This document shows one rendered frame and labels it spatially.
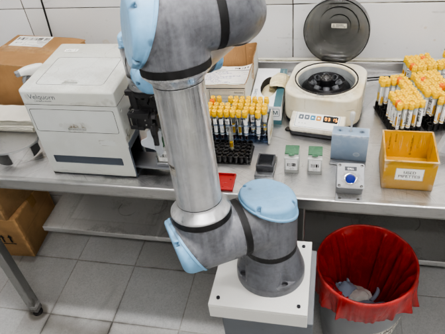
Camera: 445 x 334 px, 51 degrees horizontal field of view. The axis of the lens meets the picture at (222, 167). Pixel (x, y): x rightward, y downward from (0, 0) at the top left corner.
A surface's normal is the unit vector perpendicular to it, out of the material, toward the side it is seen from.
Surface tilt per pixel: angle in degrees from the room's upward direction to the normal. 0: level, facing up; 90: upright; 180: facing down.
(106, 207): 0
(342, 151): 90
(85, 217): 0
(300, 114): 25
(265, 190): 11
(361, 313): 96
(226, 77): 2
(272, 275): 68
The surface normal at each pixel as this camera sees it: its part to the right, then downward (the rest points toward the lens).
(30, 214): 0.98, 0.00
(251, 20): 0.78, 0.42
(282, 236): 0.39, 0.52
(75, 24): -0.19, 0.65
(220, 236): 0.59, 0.35
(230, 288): -0.08, -0.80
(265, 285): -0.22, 0.32
